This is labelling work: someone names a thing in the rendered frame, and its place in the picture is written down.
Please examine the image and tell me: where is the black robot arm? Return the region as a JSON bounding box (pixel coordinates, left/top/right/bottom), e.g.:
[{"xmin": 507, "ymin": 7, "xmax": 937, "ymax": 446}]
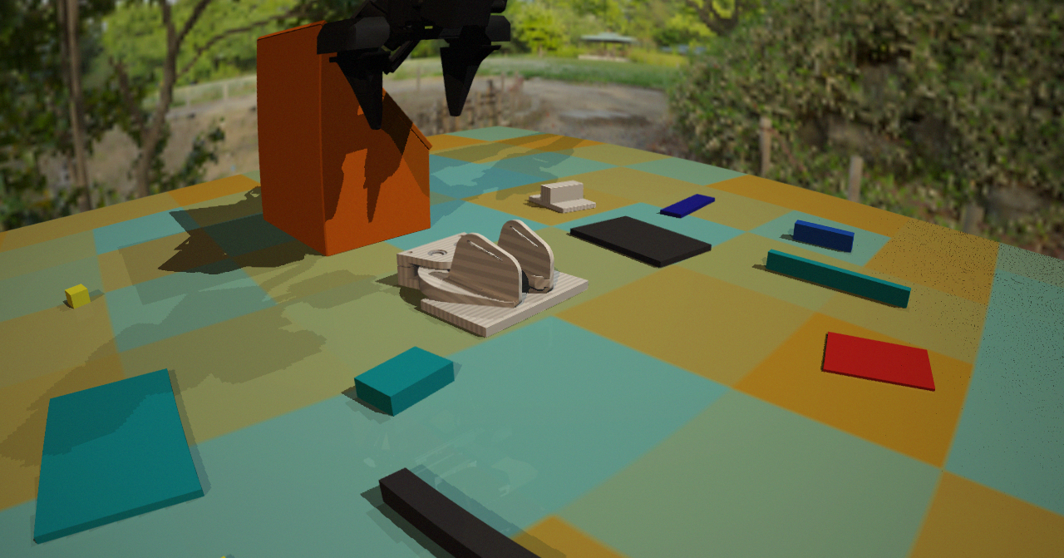
[{"xmin": 350, "ymin": 0, "xmax": 508, "ymax": 75}]

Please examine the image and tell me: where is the teal flat plate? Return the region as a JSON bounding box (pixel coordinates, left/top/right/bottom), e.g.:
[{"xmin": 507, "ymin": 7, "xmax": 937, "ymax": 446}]
[{"xmin": 34, "ymin": 368, "xmax": 204, "ymax": 544}]

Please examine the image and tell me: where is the small yellow cube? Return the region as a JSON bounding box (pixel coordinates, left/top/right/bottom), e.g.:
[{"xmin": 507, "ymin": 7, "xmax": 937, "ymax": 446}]
[{"xmin": 65, "ymin": 284, "xmax": 92, "ymax": 308}]

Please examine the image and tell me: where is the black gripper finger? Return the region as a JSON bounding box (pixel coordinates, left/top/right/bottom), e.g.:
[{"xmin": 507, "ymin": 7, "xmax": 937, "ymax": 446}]
[
  {"xmin": 440, "ymin": 45, "xmax": 501, "ymax": 116},
  {"xmin": 329, "ymin": 51, "xmax": 392, "ymax": 130}
]

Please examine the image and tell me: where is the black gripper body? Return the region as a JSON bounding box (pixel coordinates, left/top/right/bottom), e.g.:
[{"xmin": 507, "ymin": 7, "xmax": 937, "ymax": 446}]
[{"xmin": 317, "ymin": 0, "xmax": 511, "ymax": 58}]

